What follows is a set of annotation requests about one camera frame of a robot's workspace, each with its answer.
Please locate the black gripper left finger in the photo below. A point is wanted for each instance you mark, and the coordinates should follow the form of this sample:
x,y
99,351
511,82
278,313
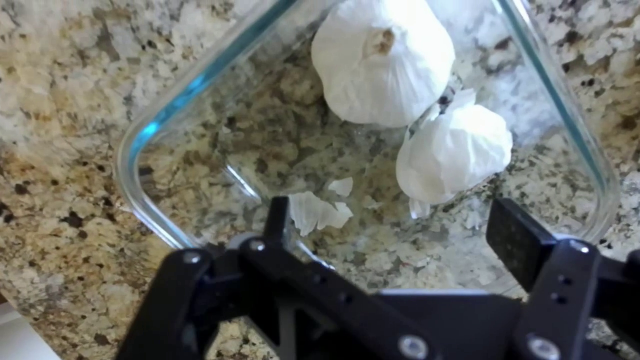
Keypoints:
x,y
300,301

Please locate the square clear glass bowl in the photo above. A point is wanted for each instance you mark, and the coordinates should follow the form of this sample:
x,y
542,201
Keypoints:
x,y
221,152

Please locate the white garlic bulb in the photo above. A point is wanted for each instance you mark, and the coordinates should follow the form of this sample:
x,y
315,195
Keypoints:
x,y
383,66
452,152

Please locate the small garlic skin flake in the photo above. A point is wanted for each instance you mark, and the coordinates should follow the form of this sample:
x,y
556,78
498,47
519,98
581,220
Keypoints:
x,y
316,211

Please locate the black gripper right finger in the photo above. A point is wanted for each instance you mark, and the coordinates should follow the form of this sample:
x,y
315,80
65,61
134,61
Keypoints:
x,y
566,292

